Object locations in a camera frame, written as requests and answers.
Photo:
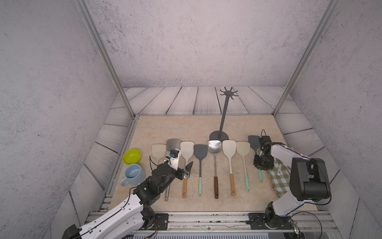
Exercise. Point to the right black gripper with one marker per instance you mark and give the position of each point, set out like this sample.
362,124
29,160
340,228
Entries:
269,167

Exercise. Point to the cream utensil mint handle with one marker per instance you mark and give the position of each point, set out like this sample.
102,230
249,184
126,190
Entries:
243,149

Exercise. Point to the right aluminium frame post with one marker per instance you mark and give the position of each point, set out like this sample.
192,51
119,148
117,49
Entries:
317,34

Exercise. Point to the aluminium mounting rail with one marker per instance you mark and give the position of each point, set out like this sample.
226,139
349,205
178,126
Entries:
224,225

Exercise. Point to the cream spatula light wood handle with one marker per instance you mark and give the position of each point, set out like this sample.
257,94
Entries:
187,149

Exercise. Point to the green checkered cloth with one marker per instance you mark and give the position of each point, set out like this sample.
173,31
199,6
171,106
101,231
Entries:
280,184

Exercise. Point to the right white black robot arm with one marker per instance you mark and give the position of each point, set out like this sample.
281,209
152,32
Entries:
308,182

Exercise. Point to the light blue mug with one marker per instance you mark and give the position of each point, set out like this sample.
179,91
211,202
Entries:
133,175

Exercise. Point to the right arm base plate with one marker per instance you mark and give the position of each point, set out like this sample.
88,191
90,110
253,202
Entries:
260,221

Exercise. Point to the grey utensil mint handle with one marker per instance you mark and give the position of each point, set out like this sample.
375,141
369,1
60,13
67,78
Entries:
254,144

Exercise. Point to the left aluminium frame post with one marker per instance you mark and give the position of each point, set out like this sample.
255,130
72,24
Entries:
88,20

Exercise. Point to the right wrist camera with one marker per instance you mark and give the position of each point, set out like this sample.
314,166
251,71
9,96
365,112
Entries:
264,141

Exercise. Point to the metal spoon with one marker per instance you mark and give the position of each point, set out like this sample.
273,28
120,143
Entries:
279,170

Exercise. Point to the lime green bowl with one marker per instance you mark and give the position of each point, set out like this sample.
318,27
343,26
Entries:
132,156

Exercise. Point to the grey utensil rack stand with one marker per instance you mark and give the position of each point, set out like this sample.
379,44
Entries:
220,134

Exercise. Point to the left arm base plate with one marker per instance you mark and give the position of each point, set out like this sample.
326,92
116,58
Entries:
157,223

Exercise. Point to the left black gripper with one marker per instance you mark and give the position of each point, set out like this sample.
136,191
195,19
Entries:
180,176

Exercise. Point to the grey spatula mint handle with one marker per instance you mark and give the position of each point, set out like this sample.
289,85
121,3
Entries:
200,152

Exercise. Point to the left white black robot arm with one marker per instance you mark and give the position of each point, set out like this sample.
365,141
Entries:
135,212

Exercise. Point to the utensil light wood handle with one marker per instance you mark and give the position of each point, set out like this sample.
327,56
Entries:
229,149

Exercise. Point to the aluminium frame post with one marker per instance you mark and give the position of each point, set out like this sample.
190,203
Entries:
88,20
317,34

